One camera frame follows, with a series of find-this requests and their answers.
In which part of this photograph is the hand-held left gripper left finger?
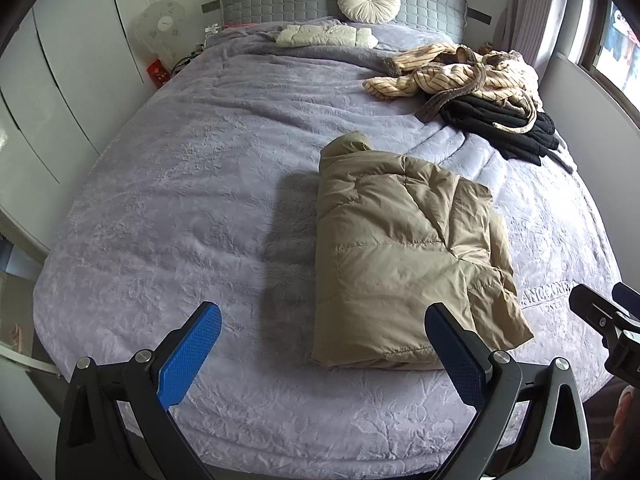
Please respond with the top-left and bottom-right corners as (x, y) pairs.
(55, 301), (223, 480)

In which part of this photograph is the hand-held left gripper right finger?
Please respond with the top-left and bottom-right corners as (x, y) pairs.
(424, 302), (591, 480)

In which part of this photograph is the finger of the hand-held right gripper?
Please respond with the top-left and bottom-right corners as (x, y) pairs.
(612, 282), (640, 313)
(569, 283), (632, 333)

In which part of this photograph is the beige puffer jacket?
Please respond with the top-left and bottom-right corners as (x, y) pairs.
(311, 131), (535, 372)

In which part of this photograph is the person's right hand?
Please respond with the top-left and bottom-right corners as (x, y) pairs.
(600, 387), (640, 478)

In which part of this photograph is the bed with lilac blanket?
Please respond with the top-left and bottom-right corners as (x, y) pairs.
(32, 17), (623, 480)

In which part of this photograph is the black folded garment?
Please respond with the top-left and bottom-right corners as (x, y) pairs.
(440, 96), (561, 166)

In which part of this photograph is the window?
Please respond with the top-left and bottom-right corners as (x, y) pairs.
(575, 0), (640, 126)

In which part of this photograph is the cream striped robe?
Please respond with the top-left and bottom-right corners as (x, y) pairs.
(362, 42), (543, 123)

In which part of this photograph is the red box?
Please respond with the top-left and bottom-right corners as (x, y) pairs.
(146, 59), (172, 85)

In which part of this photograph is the grey curtain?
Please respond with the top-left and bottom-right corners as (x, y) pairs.
(492, 0), (586, 61)

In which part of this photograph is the white wardrobe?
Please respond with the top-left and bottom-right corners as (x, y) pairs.
(0, 0), (153, 256)

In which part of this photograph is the white standing fan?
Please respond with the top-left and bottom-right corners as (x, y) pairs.
(131, 0), (187, 61)

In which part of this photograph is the white quilted garment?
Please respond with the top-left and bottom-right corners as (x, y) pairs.
(275, 24), (379, 50)

